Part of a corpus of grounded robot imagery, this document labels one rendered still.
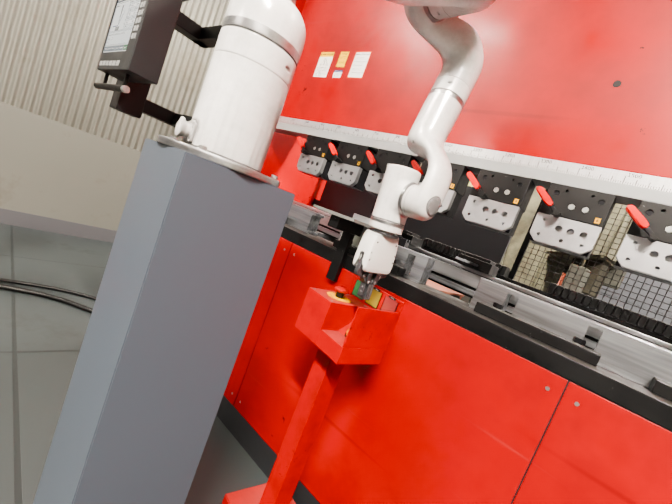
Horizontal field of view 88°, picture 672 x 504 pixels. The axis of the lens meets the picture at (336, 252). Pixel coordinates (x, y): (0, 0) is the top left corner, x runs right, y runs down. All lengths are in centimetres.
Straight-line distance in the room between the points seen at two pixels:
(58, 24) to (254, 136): 325
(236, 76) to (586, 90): 96
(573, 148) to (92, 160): 346
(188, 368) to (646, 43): 128
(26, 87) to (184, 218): 325
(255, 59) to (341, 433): 107
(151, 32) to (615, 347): 191
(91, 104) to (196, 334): 327
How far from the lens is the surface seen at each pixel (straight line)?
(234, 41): 57
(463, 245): 172
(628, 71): 125
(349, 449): 126
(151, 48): 183
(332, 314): 92
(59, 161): 372
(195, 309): 55
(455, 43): 97
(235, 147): 54
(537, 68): 130
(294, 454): 110
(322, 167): 154
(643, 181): 114
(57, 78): 371
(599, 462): 102
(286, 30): 58
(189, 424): 67
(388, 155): 135
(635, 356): 110
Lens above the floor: 99
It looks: 6 degrees down
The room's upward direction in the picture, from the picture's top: 21 degrees clockwise
